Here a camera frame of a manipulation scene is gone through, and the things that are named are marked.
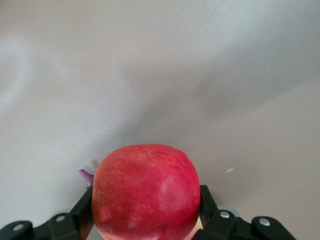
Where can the red apple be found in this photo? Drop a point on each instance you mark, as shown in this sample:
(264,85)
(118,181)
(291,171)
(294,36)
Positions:
(145,190)

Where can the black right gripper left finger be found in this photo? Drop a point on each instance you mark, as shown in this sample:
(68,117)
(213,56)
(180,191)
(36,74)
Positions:
(62,225)

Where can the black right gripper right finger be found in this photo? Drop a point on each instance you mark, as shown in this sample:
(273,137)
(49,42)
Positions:
(225,225)

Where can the purple eggplant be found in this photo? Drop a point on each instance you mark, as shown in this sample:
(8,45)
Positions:
(86,176)

